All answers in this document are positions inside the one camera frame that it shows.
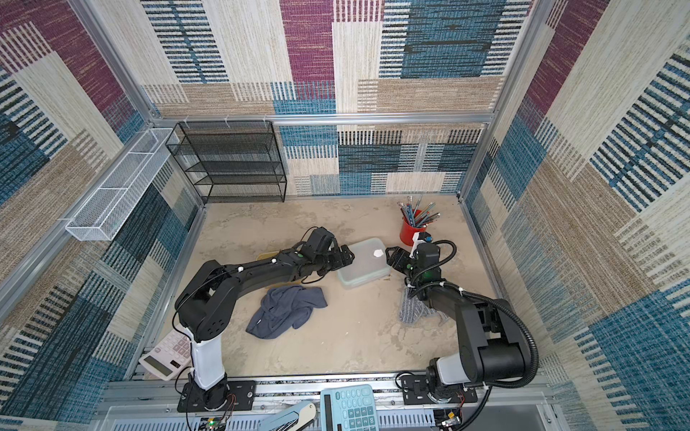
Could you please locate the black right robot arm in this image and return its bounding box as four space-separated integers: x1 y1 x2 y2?
386 240 539 399

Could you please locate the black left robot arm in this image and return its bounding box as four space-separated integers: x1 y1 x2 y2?
172 227 355 399

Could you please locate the yellow lunch box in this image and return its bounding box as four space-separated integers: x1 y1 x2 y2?
256 251 280 260

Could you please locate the red pencil cup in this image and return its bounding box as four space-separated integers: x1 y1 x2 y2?
399 215 427 246

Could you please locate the grey striped cloth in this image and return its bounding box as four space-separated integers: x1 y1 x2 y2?
398 287 449 325

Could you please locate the dark blue cloth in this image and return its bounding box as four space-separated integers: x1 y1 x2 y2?
245 286 328 339

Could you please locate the black mesh shelf rack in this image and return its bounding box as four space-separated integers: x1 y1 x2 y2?
165 120 288 204

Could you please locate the teal calculator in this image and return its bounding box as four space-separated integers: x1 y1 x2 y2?
320 384 379 431

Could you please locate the light blue handheld device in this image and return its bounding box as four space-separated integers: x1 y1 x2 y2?
258 402 317 431

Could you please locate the pink calculator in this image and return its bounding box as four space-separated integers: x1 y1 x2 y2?
138 330 192 381

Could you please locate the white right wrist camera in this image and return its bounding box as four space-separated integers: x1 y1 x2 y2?
410 232 433 258

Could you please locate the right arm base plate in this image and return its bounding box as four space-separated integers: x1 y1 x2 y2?
395 371 478 405

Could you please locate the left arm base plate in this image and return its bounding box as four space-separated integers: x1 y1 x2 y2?
177 381 257 413

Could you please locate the white wire basket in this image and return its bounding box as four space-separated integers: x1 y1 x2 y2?
66 129 173 242

